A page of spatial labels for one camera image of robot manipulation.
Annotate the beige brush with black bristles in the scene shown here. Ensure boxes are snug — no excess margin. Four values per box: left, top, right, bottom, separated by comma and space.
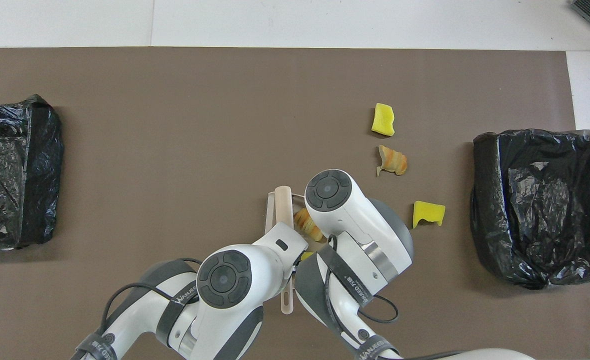
274, 185, 296, 316

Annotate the striped croissant piece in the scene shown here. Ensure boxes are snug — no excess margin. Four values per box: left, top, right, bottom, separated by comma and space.
375, 144, 409, 178
293, 207, 324, 243

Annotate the beige plastic dustpan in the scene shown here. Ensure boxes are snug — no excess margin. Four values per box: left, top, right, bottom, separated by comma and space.
265, 191, 328, 253

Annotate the brown table mat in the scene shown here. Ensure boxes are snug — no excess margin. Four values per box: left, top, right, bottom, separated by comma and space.
0, 47, 590, 360

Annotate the black bag lined bin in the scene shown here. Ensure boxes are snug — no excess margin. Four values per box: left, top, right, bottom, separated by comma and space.
0, 94, 65, 251
470, 128, 590, 290

